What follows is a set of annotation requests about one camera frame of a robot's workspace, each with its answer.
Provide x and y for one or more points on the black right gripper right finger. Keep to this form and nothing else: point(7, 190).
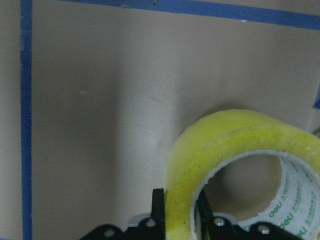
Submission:
point(218, 227)

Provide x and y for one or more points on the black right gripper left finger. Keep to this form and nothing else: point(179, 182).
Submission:
point(146, 227)

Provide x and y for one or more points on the yellow packing tape roll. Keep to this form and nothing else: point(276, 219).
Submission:
point(221, 138)

